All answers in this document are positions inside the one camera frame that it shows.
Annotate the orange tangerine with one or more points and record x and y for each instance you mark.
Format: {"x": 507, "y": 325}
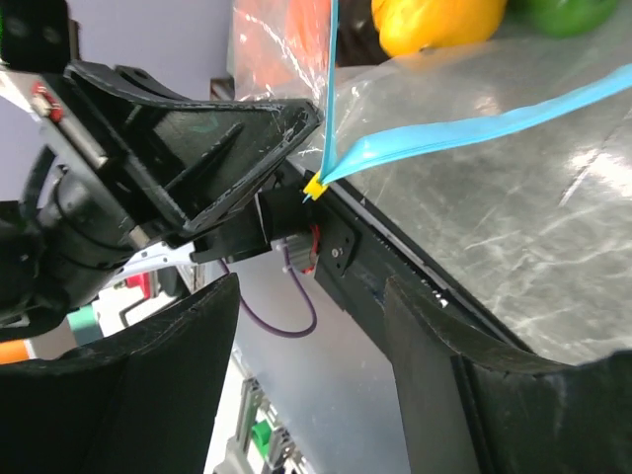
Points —
{"x": 281, "y": 47}

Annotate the yellow orange persimmon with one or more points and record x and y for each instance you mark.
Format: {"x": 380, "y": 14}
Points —
{"x": 408, "y": 26}

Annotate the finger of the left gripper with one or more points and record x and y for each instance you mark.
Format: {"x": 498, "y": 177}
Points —
{"x": 181, "y": 166}

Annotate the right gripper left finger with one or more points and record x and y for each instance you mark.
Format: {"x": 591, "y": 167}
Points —
{"x": 143, "y": 400}

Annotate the dark purple mangosteen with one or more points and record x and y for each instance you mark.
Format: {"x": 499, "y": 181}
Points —
{"x": 357, "y": 38}

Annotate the green lime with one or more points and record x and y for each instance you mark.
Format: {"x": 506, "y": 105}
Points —
{"x": 564, "y": 18}

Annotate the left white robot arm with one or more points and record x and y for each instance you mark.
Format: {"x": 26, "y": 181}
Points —
{"x": 148, "y": 252}

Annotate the clear blue-zipper zip bag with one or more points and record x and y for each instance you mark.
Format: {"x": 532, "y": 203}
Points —
{"x": 444, "y": 98}

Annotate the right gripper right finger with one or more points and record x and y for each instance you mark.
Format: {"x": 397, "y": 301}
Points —
{"x": 473, "y": 404}

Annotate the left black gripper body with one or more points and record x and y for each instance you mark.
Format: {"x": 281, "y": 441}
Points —
{"x": 59, "y": 242}

